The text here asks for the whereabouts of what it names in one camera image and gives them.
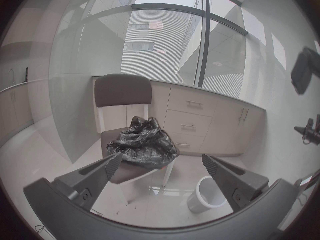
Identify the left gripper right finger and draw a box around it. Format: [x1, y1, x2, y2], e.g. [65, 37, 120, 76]
[201, 153, 270, 212]

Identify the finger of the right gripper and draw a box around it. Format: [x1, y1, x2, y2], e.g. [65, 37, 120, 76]
[294, 125, 320, 136]

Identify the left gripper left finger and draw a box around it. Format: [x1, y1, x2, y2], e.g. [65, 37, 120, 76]
[52, 152, 123, 211]

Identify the black plastic bag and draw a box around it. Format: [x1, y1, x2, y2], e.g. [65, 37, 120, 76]
[106, 116, 180, 169]

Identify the white trash bin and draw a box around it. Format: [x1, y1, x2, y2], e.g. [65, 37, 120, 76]
[187, 176, 229, 213]

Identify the beige drawer cabinet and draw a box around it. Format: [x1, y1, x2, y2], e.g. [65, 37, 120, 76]
[91, 75, 267, 157]

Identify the grey and white chair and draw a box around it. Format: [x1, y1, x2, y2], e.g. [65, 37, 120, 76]
[94, 73, 180, 206]

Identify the beige sink cabinet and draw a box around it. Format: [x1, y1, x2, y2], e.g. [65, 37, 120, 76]
[0, 80, 34, 147]

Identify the window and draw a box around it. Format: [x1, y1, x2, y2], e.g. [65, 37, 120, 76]
[51, 0, 287, 99]

